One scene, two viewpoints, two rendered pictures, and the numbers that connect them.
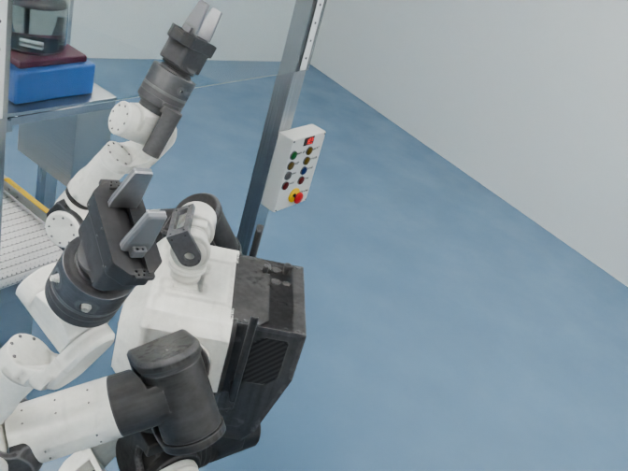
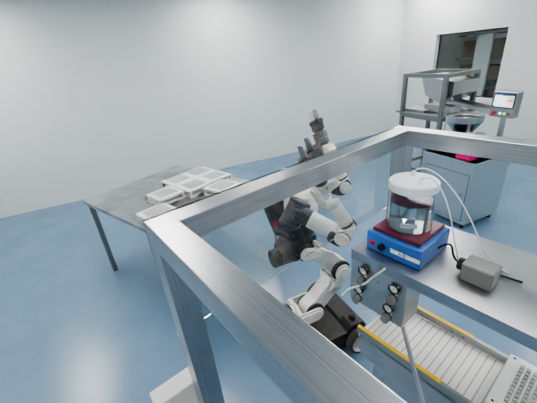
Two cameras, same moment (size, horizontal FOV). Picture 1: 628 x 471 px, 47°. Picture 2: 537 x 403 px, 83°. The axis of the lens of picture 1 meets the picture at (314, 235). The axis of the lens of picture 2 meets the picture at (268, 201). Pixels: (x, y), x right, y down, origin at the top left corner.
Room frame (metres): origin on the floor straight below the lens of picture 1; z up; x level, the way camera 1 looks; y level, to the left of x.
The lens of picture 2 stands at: (2.53, 0.65, 1.90)
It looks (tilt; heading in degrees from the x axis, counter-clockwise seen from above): 25 degrees down; 204
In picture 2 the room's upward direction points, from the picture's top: 6 degrees counter-clockwise
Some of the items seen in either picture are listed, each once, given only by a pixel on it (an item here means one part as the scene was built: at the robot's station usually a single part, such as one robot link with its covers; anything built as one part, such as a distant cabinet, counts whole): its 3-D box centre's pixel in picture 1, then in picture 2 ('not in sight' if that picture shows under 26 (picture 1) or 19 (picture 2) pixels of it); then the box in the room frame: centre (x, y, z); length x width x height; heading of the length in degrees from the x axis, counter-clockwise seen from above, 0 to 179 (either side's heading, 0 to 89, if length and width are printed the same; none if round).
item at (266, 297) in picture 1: (206, 340); not in sight; (1.00, 0.13, 1.09); 0.34 x 0.30 x 0.36; 11
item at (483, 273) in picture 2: not in sight; (476, 270); (1.64, 0.92, 1.27); 0.10 x 0.07 x 0.06; 60
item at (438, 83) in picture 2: not in sight; (439, 132); (-2.17, 1.22, 0.75); 1.43 x 1.06 x 1.50; 45
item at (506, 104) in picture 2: not in sight; (500, 123); (-1.21, 1.64, 1.07); 0.23 x 0.10 x 0.62; 45
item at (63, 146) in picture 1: (64, 129); (383, 284); (1.58, 0.66, 1.11); 0.22 x 0.11 x 0.20; 60
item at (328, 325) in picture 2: not in sight; (308, 317); (0.97, 0.19, 0.19); 0.64 x 0.52 x 0.33; 135
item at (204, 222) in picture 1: (192, 239); not in sight; (1.00, 0.19, 1.29); 0.10 x 0.07 x 0.09; 11
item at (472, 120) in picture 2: not in sight; (467, 133); (-1.32, 1.40, 0.95); 0.49 x 0.36 x 0.38; 45
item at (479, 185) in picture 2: not in sight; (459, 183); (-1.25, 1.39, 0.38); 0.63 x 0.57 x 0.76; 45
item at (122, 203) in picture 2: not in sight; (178, 195); (0.46, -1.16, 0.81); 1.50 x 1.10 x 0.04; 74
